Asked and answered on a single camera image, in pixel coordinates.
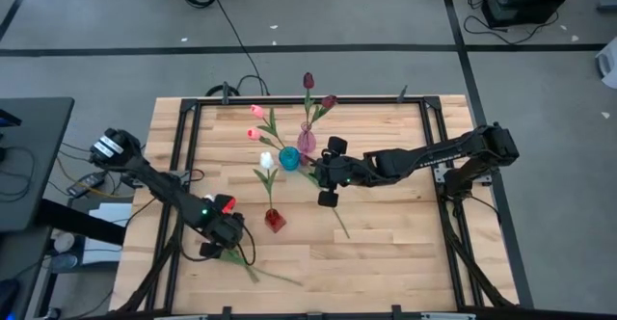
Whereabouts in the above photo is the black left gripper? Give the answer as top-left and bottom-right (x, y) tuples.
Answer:
(199, 193), (247, 259)

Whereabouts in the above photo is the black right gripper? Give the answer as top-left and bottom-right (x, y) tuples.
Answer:
(312, 136), (349, 209)

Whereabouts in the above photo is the pink artificial tulip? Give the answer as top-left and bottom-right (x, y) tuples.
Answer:
(250, 103), (288, 150)
(247, 126), (285, 152)
(219, 196), (304, 287)

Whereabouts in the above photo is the dark red artificial tulip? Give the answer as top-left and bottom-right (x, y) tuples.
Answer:
(302, 71), (317, 128)
(308, 93), (338, 128)
(299, 152), (352, 240)

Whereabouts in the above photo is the purple glass vase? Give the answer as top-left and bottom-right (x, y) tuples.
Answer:
(296, 120), (318, 155)

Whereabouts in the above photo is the blue glass vase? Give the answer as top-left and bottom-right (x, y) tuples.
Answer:
(278, 146), (302, 173)

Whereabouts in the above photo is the red glass vase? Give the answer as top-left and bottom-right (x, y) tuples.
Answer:
(263, 207), (287, 234)

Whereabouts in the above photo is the black power adapter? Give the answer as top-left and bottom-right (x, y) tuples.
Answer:
(66, 171), (108, 199)

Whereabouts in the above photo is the round white object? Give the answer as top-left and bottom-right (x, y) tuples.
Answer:
(53, 231), (76, 254)

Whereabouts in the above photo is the round grey object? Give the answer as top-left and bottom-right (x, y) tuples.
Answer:
(47, 253), (78, 272)

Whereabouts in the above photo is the black desk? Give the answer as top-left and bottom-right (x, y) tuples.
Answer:
(0, 96), (127, 247)

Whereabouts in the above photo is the blue device on desk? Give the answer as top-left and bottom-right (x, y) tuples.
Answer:
(0, 109), (23, 129)

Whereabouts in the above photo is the white plastic object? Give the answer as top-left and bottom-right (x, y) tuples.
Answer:
(594, 37), (617, 90)

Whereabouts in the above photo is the black aluminium table frame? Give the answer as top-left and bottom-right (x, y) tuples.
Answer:
(115, 94), (520, 314)

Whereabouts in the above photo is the silver rail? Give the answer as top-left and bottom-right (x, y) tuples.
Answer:
(153, 312), (478, 320)

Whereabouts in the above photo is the looped black cable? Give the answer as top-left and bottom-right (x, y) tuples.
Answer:
(205, 73), (271, 98)

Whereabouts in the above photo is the long black floor cable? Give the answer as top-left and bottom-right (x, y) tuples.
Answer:
(214, 0), (271, 97)

